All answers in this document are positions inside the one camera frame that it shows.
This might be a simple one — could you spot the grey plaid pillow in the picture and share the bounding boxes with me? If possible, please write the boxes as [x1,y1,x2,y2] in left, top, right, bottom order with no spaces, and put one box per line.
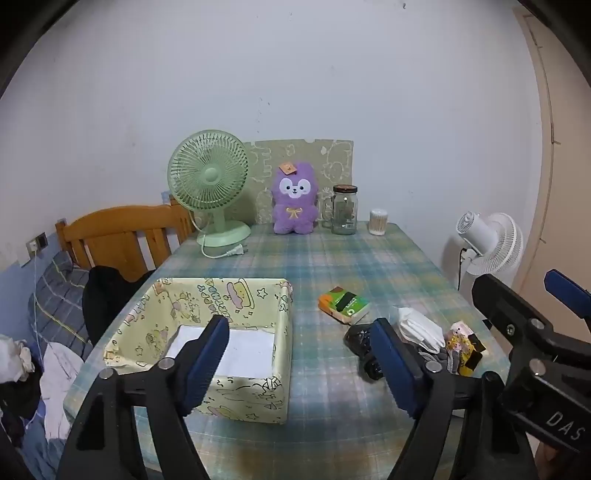
[28,251,93,365]

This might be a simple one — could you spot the orange green tissue pack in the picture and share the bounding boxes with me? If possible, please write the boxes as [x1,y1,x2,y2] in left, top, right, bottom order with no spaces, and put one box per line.
[318,286,371,324]

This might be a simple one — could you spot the white face mask pack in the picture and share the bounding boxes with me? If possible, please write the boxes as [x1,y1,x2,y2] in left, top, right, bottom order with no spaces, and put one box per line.
[392,306,446,354]

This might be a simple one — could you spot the white garment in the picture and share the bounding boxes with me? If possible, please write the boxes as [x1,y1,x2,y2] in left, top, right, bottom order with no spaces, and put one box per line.
[39,342,86,439]

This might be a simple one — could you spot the black fan cable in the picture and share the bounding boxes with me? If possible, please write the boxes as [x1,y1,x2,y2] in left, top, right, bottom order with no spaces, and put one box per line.
[457,247,472,291]

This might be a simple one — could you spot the white standing fan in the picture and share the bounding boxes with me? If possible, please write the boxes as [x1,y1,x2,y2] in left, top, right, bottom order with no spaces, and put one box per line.
[442,212,525,284]

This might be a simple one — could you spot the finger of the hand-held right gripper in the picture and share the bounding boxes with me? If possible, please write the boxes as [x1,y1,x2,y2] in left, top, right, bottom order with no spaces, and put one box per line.
[472,274,559,365]
[545,270,591,320]

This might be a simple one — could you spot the dark clothes pile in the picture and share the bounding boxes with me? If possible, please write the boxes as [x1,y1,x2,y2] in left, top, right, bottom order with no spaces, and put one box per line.
[0,369,44,448]

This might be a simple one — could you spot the green fan power cord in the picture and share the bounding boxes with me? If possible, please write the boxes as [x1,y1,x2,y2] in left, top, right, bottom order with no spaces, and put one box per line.
[191,210,247,259]

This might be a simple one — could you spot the white charging cable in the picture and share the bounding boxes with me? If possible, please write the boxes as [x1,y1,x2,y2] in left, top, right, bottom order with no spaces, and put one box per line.
[30,251,47,370]

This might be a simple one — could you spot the cartoon printed packet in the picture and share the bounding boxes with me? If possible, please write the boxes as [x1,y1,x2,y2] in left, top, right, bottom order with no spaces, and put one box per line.
[444,322,486,377]

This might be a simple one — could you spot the black garment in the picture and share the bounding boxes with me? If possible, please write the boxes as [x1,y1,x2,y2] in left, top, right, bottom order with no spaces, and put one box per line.
[83,266,155,347]

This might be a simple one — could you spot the green printed board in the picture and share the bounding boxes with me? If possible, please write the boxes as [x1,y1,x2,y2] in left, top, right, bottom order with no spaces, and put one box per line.
[242,140,355,225]

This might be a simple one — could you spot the green desk fan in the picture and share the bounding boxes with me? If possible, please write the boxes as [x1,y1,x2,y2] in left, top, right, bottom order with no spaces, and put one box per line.
[167,130,252,247]

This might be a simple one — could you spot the glass jar mug dark lid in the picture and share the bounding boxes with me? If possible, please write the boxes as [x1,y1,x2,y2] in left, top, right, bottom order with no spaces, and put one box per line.
[322,185,359,236]

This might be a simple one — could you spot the grey gloves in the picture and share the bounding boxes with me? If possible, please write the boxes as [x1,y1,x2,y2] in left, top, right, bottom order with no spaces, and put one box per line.
[418,346,452,374]

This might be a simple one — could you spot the beige door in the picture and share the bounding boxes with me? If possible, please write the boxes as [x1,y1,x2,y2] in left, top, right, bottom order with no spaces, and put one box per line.
[512,7,591,324]

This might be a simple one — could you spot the purple plush toy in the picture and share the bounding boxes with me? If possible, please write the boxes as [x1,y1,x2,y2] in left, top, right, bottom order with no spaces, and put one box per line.
[271,160,320,235]

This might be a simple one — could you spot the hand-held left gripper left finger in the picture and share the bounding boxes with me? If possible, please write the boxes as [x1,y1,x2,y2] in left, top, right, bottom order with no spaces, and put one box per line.
[56,315,230,480]

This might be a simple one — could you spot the white crumpled cloth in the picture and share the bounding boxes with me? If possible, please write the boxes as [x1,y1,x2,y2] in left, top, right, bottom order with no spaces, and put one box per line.
[0,335,35,384]

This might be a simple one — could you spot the yellow cartoon print storage box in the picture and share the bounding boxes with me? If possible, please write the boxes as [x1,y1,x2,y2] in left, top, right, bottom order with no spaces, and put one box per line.
[102,277,294,424]

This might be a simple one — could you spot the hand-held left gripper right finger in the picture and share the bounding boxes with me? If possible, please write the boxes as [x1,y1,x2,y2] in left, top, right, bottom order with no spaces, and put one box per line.
[370,318,539,480]

